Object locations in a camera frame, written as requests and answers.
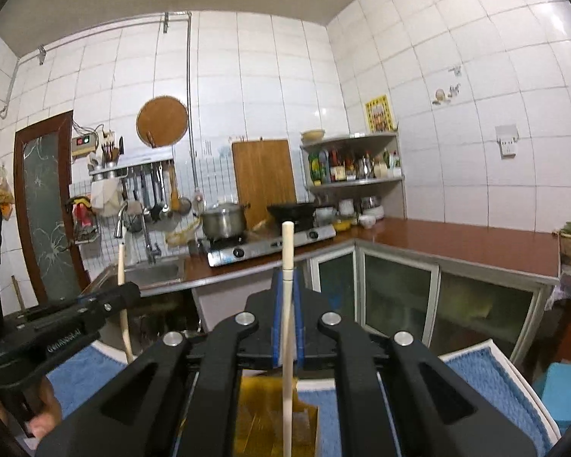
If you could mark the beige bowl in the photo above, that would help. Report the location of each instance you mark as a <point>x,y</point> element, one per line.
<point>312,135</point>

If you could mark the teal plastic stool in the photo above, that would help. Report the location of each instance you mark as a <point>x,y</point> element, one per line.
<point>566,390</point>

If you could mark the steel faucet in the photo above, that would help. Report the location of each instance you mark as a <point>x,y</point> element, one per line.
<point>147,243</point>

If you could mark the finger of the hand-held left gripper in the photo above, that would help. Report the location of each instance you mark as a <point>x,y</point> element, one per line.
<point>119,297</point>

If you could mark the white hanging cloth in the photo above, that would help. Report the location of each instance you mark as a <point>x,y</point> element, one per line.
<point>107,197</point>

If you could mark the yellow metal utensil holder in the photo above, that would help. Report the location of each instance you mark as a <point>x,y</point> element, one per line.
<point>261,419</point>

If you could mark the kitchen cabinet with glass doors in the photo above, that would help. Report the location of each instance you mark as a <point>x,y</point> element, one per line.
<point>395,290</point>

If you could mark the cup of knives and chopsticks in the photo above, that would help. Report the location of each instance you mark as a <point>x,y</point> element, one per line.
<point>110,152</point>

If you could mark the blue woven towel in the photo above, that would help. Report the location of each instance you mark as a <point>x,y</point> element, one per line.
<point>85,376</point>

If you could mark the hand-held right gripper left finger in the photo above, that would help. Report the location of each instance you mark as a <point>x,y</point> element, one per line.
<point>277,323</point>

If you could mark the steel utensil rack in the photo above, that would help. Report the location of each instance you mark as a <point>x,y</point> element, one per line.
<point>133,164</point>

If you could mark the row of condiment bottles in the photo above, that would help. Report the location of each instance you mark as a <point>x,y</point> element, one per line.
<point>342,166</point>

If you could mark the person's left hand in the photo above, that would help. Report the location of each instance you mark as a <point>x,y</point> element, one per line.
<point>50,407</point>

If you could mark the metal wall pipe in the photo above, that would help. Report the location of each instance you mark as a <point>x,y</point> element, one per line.
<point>189,104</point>

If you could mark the white wall socket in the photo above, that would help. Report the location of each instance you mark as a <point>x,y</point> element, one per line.
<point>507,140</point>

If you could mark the steel gas stove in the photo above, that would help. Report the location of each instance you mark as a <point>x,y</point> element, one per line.
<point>266,247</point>

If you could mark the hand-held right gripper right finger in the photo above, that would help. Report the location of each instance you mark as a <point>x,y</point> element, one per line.
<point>300,342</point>

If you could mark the hanging orange bag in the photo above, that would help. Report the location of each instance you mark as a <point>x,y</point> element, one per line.
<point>4,195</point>

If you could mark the steel corner shelf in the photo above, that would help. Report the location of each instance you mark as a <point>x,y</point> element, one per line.
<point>357,185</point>

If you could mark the wooden cutting board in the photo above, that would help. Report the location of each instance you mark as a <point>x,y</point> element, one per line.
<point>264,181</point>

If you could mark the row of hanging kitchen utensils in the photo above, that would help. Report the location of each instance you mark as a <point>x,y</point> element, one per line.
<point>157,195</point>

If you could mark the brown door with frosted glass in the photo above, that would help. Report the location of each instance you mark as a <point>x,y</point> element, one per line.
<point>47,200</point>

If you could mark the round bamboo lid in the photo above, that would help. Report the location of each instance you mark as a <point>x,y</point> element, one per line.
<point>162,121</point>

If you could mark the yellow wall poster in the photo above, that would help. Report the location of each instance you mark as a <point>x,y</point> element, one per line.
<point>379,113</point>

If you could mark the small white wall hook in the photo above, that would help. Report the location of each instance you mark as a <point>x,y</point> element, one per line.
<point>454,89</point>
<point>456,70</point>

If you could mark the cream wooden chopstick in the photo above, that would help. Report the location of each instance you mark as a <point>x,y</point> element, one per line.
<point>127,338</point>
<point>288,247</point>

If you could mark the black wok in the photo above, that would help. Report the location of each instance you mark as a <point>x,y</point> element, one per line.
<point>290,212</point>

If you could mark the steel kitchen sink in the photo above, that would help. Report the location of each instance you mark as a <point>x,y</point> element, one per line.
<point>154,271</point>

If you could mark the steel pot with lid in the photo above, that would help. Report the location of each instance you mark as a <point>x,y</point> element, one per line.
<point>223,221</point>

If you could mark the shell shaped wall hook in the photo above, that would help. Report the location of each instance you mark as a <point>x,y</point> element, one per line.
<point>440,95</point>

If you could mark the beige electric switch box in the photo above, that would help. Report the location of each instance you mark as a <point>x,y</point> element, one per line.
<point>84,146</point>

